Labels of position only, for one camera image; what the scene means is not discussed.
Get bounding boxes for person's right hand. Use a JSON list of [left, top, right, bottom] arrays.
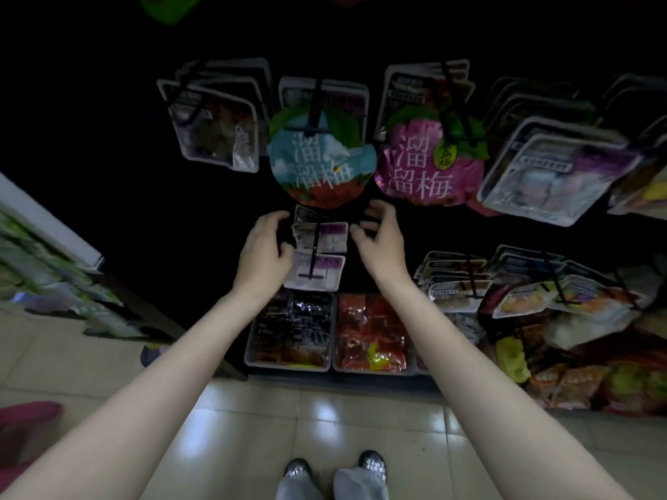
[[349, 199, 411, 290]]

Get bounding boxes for person's left hand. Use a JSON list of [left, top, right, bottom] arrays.
[[231, 210, 298, 305]]

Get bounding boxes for small clear purple-label pouch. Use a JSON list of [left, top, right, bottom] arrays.
[[295, 205, 333, 223], [292, 218, 350, 256], [283, 251, 347, 294]]

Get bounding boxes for small teal round snack bag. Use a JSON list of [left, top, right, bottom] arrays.
[[267, 103, 379, 209]]

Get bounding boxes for row of small clear pouches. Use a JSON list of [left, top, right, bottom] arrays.
[[415, 244, 648, 321]]

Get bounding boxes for clear pink marshmallow packet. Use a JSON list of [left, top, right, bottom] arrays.
[[479, 117, 644, 227]]

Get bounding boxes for row of red orange pouches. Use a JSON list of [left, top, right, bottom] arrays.
[[495, 317, 667, 415]]

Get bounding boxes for person's left forearm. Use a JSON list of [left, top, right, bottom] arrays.
[[0, 291, 272, 500]]

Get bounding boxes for person's right forearm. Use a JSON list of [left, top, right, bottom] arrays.
[[377, 274, 632, 500]]

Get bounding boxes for person's left shoe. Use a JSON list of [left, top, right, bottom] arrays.
[[283, 458, 314, 483]]

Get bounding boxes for person's shoe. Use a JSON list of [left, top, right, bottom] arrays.
[[283, 458, 314, 483], [357, 449, 389, 483]]

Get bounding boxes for person's right shoe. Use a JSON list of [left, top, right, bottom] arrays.
[[357, 449, 389, 483]]

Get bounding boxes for person's light grey trousers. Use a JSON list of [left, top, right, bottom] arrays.
[[274, 466, 392, 500]]

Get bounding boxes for clear tray of dark candies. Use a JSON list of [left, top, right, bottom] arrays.
[[245, 291, 337, 373]]

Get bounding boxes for clear tray of red candies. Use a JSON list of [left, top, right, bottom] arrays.
[[333, 293, 413, 376]]

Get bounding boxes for small pink floor object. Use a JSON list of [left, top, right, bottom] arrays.
[[138, 343, 168, 369]]

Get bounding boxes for row of green wrapped packets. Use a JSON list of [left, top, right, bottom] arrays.
[[0, 208, 152, 342]]

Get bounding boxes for pink plastic stool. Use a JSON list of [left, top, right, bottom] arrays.
[[0, 401, 66, 490]]

